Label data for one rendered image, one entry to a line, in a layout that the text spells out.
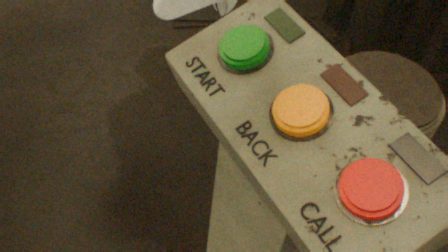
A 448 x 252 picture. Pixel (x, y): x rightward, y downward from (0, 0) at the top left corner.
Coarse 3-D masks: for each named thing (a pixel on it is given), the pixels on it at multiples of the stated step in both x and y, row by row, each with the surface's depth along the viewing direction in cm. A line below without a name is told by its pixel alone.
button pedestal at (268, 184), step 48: (192, 48) 42; (288, 48) 39; (192, 96) 40; (240, 96) 38; (336, 96) 36; (384, 96) 36; (240, 144) 36; (288, 144) 35; (336, 144) 34; (384, 144) 34; (432, 144) 33; (240, 192) 42; (288, 192) 34; (336, 192) 33; (432, 192) 31; (240, 240) 46; (288, 240) 39; (336, 240) 31; (384, 240) 31; (432, 240) 30
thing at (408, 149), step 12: (408, 132) 34; (396, 144) 33; (408, 144) 33; (408, 156) 33; (420, 156) 33; (432, 156) 32; (420, 168) 32; (432, 168) 32; (444, 168) 32; (432, 180) 32
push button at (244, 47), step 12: (228, 36) 40; (240, 36) 40; (252, 36) 39; (264, 36) 40; (228, 48) 39; (240, 48) 39; (252, 48) 39; (264, 48) 39; (228, 60) 39; (240, 60) 39; (252, 60) 39
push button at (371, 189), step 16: (368, 160) 32; (352, 176) 32; (368, 176) 32; (384, 176) 31; (400, 176) 32; (352, 192) 31; (368, 192) 31; (384, 192) 31; (400, 192) 31; (352, 208) 31; (368, 208) 31; (384, 208) 31
